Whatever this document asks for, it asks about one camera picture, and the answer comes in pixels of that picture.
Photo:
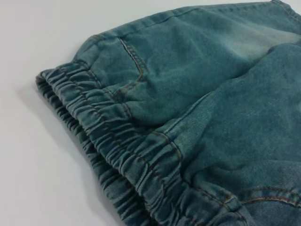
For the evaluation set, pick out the blue denim shorts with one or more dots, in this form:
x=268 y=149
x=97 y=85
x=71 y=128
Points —
x=188 y=94

